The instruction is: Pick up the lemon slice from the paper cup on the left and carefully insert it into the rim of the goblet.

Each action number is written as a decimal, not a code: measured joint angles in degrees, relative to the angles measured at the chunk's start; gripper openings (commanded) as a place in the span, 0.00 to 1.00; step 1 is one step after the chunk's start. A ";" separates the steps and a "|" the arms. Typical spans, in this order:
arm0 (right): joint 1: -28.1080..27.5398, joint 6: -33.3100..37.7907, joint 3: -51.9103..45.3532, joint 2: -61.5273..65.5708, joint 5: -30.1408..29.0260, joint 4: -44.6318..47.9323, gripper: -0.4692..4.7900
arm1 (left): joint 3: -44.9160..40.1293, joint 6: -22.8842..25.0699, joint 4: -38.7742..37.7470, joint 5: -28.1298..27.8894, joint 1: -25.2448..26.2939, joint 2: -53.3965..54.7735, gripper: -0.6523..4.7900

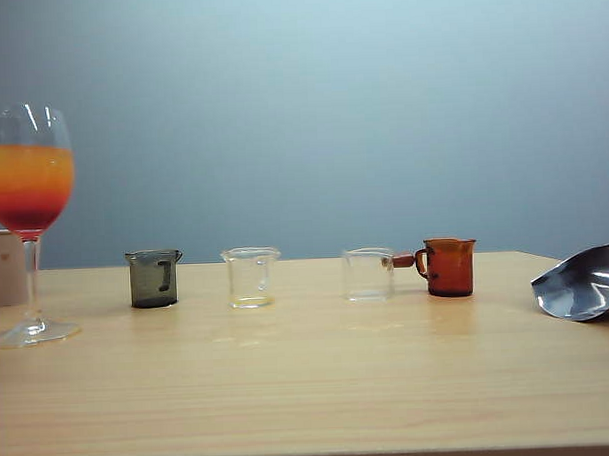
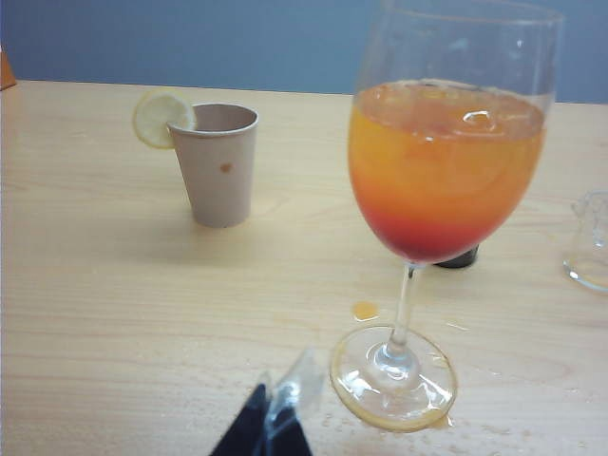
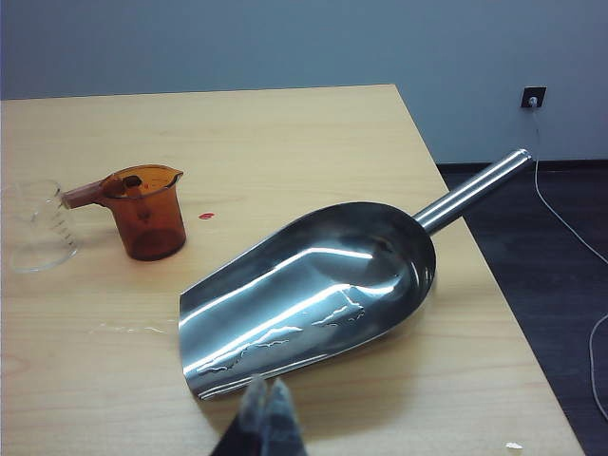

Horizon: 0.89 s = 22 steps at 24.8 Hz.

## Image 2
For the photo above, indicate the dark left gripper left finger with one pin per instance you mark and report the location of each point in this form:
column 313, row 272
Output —
column 244, row 427

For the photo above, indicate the grey glass measuring cup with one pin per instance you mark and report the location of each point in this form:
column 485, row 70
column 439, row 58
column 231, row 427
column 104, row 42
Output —
column 456, row 262

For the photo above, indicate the yellow lemon slice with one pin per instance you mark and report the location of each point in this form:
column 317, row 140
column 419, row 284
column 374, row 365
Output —
column 157, row 119

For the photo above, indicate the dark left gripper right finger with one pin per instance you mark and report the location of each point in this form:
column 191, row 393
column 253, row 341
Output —
column 290, row 432

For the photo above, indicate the wine glass with orange cocktail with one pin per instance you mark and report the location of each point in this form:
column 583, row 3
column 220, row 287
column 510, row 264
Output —
column 442, row 190

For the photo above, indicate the clear glass beaker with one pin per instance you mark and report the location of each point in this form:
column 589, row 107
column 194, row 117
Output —
column 589, row 268

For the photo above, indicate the orange brown box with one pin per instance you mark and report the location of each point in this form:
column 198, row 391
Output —
column 5, row 71

